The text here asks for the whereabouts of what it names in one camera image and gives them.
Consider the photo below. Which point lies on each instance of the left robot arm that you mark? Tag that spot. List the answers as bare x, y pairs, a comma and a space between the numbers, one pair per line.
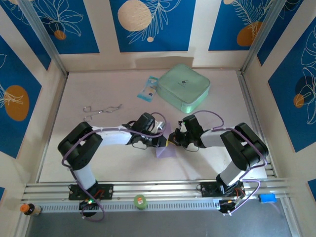
79, 148

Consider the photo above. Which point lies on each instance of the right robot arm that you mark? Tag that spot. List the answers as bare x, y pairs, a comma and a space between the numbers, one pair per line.
247, 148

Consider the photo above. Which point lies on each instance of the blue wipes packet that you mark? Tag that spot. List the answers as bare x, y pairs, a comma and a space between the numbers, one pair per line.
148, 91

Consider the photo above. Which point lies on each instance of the mint green zipper case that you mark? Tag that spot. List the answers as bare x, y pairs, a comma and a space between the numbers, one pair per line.
182, 84

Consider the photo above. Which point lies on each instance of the metal forceps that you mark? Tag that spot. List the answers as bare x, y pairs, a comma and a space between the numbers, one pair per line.
101, 111

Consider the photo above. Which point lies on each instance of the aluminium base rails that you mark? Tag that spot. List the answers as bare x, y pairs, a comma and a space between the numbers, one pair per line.
158, 191

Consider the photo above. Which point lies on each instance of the green round tape roll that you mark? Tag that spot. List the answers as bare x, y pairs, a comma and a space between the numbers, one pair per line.
140, 201

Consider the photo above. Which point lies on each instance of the black electronics board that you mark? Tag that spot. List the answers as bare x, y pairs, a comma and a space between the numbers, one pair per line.
227, 205
87, 203

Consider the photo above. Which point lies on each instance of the blue box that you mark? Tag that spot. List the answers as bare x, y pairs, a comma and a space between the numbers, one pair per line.
266, 198

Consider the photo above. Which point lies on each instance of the brown bottle orange cap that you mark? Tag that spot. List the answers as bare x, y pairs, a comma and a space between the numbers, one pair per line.
29, 209

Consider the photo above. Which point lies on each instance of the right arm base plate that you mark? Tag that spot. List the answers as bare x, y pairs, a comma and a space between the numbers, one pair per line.
207, 189

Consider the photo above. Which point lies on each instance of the aluminium side rail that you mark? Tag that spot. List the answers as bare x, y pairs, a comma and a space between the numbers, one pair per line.
252, 111
47, 148

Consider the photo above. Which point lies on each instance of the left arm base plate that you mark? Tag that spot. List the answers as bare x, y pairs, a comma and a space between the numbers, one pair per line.
106, 191

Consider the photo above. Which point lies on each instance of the aluminium corner post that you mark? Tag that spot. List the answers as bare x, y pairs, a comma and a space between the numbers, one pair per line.
260, 37
44, 37

